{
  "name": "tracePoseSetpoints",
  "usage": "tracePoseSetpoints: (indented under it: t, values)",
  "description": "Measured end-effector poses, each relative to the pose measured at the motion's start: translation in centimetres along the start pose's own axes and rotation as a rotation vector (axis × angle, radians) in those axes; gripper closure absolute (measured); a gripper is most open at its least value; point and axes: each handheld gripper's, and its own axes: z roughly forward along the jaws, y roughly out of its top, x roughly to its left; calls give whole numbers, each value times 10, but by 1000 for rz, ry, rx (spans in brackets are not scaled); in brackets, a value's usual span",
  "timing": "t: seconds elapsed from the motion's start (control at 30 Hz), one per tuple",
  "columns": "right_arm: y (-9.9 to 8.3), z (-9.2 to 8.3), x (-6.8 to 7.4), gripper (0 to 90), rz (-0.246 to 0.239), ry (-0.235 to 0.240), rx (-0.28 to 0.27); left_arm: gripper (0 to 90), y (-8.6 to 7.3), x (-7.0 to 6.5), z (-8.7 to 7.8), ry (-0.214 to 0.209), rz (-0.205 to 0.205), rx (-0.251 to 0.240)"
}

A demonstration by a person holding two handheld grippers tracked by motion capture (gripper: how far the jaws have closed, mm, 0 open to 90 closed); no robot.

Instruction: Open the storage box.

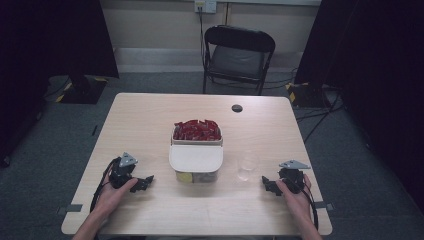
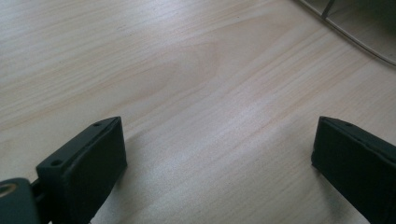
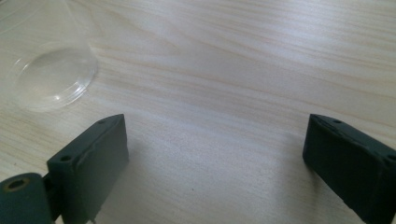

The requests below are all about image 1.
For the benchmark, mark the person's right hand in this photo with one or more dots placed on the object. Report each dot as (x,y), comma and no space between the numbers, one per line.
(298,203)

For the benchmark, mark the black folding chair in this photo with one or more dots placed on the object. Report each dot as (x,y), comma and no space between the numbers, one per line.
(237,60)

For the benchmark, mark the person's left hand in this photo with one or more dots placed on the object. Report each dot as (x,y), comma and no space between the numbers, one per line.
(113,198)

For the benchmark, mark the black stand base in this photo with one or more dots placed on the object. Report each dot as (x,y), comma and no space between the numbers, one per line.
(83,90)
(306,95)

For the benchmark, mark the pile of dark dried fruit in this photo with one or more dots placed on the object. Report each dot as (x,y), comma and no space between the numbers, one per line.
(209,176)

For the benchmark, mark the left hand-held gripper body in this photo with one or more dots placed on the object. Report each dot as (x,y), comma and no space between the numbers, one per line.
(120,175)

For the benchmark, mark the clear plastic compartment container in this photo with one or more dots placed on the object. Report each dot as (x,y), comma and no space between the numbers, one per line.
(196,175)

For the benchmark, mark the dried lemon slice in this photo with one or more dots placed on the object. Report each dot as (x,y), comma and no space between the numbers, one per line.
(184,177)

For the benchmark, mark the white wall socket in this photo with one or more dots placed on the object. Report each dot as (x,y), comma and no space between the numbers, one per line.
(205,6)

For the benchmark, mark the black curtain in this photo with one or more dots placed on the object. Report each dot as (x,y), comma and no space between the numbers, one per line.
(376,66)
(50,43)

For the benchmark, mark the white container lid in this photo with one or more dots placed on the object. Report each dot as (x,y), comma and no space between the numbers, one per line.
(196,158)

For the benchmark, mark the grey tape strip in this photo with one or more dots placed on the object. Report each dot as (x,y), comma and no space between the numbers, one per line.
(324,205)
(70,208)

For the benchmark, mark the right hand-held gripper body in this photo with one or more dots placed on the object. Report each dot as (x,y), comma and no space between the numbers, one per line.
(291,176)

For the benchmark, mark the clear glass cup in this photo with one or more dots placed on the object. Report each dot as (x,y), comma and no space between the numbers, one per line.
(247,166)

